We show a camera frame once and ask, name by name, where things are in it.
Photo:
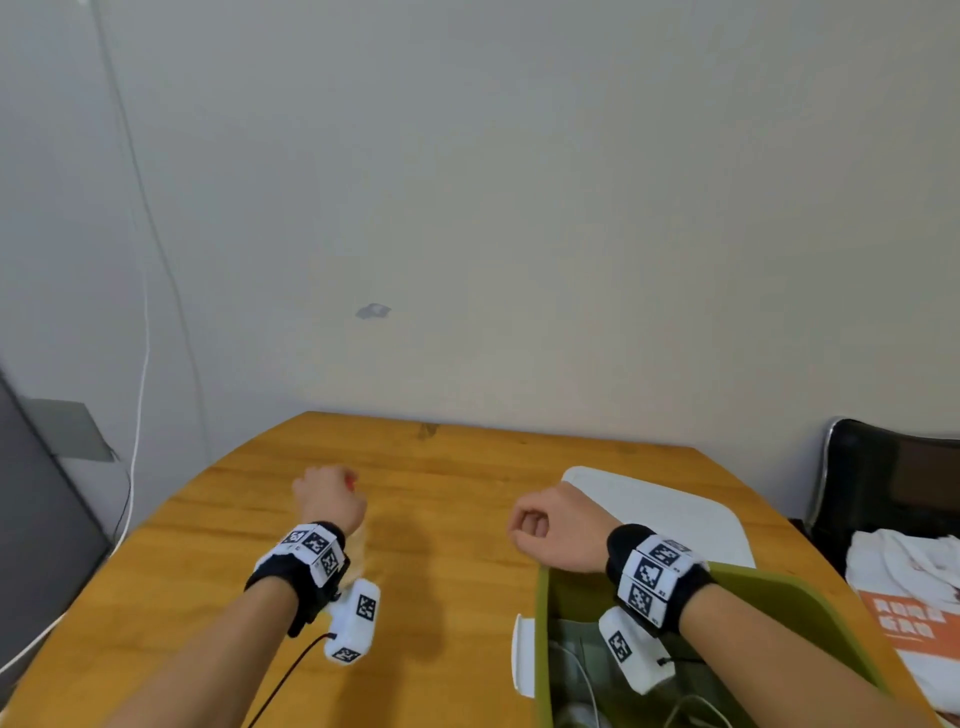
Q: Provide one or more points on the black left wrist band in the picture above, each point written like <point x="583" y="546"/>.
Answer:
<point x="289" y="574"/>

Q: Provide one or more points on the green plastic storage bin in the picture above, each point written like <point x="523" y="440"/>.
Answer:
<point x="795" y="607"/>

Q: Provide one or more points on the person's right forearm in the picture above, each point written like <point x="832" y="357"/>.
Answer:
<point x="772" y="660"/>

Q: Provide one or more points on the black office chair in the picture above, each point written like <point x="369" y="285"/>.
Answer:
<point x="877" y="480"/>

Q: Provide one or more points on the person's right hand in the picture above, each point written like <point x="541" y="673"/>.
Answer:
<point x="562" y="525"/>

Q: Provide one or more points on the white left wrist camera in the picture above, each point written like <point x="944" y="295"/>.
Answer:
<point x="356" y="622"/>

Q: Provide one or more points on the black right wrist band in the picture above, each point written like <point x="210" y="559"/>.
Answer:
<point x="660" y="577"/>

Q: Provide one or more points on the black wrist band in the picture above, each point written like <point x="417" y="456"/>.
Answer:
<point x="289" y="574"/>
<point x="660" y="577"/>

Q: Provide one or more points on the white packaged shirt orange label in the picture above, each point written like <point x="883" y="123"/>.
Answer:
<point x="892" y="562"/>

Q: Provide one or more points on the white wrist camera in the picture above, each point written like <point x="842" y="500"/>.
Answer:
<point x="634" y="652"/>
<point x="356" y="622"/>

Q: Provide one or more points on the person's left hand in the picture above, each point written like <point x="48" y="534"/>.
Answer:
<point x="326" y="499"/>

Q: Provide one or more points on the white bin lid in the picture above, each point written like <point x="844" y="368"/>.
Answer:
<point x="675" y="517"/>

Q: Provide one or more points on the clear bottle with red cap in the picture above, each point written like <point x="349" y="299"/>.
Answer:
<point x="358" y="551"/>

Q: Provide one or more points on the person's left forearm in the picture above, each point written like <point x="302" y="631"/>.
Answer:
<point x="217" y="660"/>

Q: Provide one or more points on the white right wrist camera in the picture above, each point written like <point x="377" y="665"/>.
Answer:
<point x="634" y="652"/>

